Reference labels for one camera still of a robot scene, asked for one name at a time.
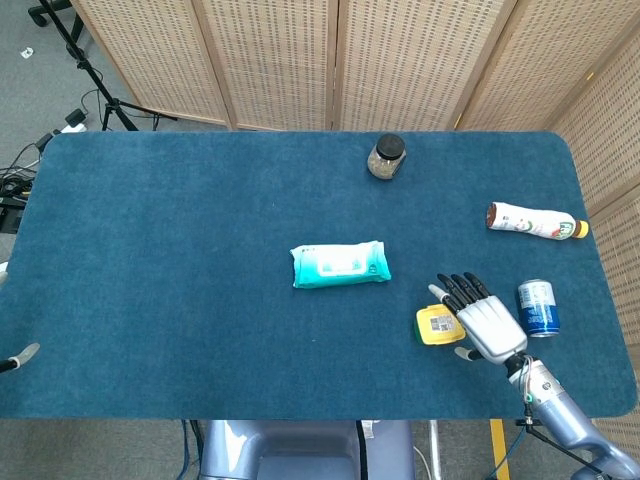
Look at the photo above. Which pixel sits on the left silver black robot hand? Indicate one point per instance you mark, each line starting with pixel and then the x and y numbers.
pixel 22 355

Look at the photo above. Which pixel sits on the silver blue robot base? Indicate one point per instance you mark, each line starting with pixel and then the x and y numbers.
pixel 300 450

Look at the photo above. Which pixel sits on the black tripod stand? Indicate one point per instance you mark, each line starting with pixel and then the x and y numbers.
pixel 95 80

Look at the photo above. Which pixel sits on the green tub yellow lid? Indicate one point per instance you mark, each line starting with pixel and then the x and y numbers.
pixel 437 325

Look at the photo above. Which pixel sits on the white label brown drink bottle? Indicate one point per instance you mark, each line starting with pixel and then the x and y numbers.
pixel 535 222

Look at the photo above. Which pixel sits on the black power adapter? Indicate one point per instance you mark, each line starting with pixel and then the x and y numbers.
pixel 76 117

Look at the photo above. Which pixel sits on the blue drink can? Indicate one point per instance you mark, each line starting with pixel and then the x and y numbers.
pixel 539 307

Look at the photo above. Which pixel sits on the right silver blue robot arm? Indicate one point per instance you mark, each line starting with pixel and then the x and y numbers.
pixel 565 415

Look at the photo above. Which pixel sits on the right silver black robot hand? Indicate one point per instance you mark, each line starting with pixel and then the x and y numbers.
pixel 492 325

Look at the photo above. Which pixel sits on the glass spice jar black lid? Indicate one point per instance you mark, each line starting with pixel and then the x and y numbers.
pixel 386 160

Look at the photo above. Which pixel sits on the metal table leg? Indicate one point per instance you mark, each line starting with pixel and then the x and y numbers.
pixel 435 450

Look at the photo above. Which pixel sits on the teal wet wipes pack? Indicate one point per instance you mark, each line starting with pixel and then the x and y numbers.
pixel 340 265

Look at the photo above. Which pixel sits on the blue velvet table cloth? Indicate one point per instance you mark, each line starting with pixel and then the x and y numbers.
pixel 200 275

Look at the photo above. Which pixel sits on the white power strip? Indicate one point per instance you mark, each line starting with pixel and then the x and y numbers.
pixel 72 128

